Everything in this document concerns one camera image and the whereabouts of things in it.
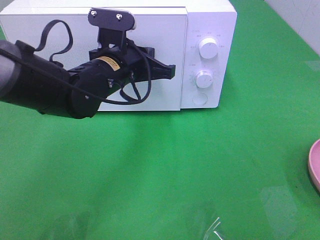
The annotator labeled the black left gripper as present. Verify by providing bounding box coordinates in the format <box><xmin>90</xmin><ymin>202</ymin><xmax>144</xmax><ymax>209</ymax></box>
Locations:
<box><xmin>68</xmin><ymin>38</ymin><xmax>176</xmax><ymax>98</ymax></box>

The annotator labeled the white microwave door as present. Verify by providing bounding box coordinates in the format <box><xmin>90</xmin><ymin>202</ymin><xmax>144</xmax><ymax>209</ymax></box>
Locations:
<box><xmin>0</xmin><ymin>13</ymin><xmax>187</xmax><ymax>111</ymax></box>

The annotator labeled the white microwave knob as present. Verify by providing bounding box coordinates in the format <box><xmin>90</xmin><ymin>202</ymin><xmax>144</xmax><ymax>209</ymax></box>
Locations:
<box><xmin>198</xmin><ymin>37</ymin><xmax>219</xmax><ymax>60</ymax></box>
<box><xmin>195</xmin><ymin>70</ymin><xmax>213</xmax><ymax>89</ymax></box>

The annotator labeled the round door release button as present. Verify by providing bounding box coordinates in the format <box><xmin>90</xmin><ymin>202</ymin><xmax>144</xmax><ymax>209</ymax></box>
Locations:
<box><xmin>192</xmin><ymin>93</ymin><xmax>208</xmax><ymax>106</ymax></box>

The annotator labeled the pink round plate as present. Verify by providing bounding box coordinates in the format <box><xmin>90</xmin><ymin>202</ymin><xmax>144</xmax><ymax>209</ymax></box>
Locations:
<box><xmin>307</xmin><ymin>139</ymin><xmax>320</xmax><ymax>193</ymax></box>

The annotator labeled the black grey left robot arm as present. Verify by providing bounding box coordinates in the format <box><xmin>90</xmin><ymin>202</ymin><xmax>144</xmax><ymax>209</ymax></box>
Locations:
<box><xmin>0</xmin><ymin>40</ymin><xmax>176</xmax><ymax>119</ymax></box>

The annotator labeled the white microwave oven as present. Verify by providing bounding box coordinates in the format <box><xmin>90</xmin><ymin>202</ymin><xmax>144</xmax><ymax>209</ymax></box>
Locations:
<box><xmin>0</xmin><ymin>0</ymin><xmax>237</xmax><ymax>110</ymax></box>

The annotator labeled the clear tape patch on table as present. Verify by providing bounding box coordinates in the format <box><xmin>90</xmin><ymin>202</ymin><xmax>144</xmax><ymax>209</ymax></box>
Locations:
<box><xmin>202</xmin><ymin>217</ymin><xmax>224</xmax><ymax>240</ymax></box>

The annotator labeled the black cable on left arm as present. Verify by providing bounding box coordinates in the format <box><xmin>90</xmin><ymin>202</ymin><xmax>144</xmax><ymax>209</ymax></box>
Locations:
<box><xmin>0</xmin><ymin>19</ymin><xmax>153</xmax><ymax>105</ymax></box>

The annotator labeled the black wrist camera on left gripper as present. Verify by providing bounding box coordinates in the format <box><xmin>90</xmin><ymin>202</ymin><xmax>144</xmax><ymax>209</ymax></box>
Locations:
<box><xmin>87</xmin><ymin>7</ymin><xmax>136</xmax><ymax>51</ymax></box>

